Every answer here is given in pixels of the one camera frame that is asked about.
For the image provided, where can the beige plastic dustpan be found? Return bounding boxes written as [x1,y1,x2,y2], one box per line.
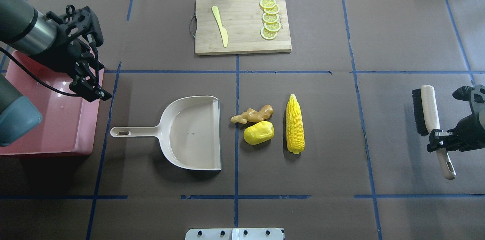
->
[110,95,222,171]

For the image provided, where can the metal mounting plate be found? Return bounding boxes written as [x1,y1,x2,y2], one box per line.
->
[185,228,285,240]

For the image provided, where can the tan ginger root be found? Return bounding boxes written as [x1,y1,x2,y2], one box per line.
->
[230,105,274,124]

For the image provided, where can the yellow corn cob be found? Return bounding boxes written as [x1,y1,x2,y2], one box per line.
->
[285,94,305,155]

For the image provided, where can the yellow plastic knife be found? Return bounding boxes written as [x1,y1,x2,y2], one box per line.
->
[211,5,228,47]

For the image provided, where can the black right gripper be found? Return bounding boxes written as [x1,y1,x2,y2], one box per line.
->
[427,84,485,153]

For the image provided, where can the wooden cutting board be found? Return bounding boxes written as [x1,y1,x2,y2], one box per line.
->
[194,0,292,56]

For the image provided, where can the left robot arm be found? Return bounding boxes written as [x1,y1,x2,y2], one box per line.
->
[0,0,111,147]

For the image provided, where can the beige hand brush black bristles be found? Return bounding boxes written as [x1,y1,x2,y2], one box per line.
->
[412,85,456,180]

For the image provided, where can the yellow potato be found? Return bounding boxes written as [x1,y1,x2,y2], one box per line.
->
[244,121,274,145]

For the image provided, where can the pink plastic bin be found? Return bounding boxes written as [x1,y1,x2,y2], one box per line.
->
[1,62,99,157]

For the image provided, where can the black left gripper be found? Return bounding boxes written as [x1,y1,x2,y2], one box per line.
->
[40,4,112,102]

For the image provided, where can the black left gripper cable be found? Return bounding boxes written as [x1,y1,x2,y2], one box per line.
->
[0,45,82,97]

